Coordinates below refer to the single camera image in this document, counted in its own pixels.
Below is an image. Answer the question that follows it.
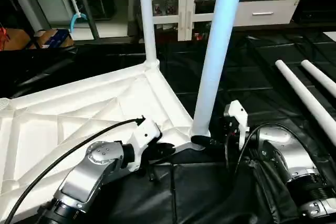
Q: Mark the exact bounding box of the black work mat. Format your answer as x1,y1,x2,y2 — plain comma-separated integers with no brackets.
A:
0,30,336,224

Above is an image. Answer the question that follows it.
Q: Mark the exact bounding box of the white plastic table leg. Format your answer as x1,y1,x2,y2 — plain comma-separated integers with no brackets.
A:
275,60,336,147
136,0,160,69
300,59,336,99
190,0,246,137

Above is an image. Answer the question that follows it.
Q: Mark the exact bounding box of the light blue hooked pole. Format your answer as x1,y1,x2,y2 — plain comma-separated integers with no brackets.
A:
59,0,88,34

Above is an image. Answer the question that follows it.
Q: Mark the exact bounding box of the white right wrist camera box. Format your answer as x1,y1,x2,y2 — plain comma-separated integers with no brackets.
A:
223,100,249,151

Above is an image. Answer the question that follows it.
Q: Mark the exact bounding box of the brown cardboard box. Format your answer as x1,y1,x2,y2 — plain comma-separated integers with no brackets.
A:
0,27,31,50

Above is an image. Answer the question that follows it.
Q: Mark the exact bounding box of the white plastic table top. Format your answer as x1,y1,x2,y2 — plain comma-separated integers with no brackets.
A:
0,60,212,223

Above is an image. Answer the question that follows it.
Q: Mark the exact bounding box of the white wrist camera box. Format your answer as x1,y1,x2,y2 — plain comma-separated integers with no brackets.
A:
223,100,249,151
126,118,163,173

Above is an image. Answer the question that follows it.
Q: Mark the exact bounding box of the white glass-door cabinet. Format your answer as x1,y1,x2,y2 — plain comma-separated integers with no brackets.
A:
138,0,226,42

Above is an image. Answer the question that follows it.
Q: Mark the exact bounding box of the blue plastic bag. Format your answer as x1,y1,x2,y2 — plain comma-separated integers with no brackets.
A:
37,28,75,48

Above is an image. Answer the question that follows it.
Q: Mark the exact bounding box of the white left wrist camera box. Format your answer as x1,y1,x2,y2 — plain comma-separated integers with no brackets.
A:
126,118,163,173

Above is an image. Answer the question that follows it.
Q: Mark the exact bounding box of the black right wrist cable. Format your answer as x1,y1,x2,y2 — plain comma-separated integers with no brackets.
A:
226,122,301,175

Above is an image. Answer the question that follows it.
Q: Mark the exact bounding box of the white drawer unit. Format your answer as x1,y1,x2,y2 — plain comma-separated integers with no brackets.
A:
234,0,300,27

